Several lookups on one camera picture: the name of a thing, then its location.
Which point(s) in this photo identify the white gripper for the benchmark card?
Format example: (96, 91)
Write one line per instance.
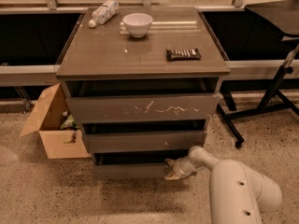
(179, 168)

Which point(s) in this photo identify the grey bottom drawer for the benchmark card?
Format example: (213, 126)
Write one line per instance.
(144, 164)

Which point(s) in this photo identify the grey drawer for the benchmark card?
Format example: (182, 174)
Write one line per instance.
(116, 109)
(144, 164)
(151, 141)

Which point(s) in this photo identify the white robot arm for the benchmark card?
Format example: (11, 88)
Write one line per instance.
(237, 193)

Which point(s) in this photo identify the grey top drawer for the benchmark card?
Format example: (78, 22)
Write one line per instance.
(116, 109)

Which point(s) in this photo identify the dark grey drawer cabinet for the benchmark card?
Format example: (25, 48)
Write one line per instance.
(107, 61)

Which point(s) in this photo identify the grey middle drawer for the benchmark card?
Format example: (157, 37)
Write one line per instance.
(151, 141)

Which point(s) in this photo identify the open cardboard box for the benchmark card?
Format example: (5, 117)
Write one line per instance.
(46, 118)

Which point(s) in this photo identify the green trash in box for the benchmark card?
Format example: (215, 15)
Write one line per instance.
(69, 122)

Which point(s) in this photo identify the dark chocolate bar wrapper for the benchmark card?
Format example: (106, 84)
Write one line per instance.
(182, 54)

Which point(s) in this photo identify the white ceramic bowl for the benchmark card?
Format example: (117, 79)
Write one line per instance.
(137, 24)

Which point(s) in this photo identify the clear plastic water bottle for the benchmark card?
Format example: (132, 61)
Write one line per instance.
(102, 14)

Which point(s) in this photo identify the black rolling stand table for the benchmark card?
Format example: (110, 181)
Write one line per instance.
(261, 44)

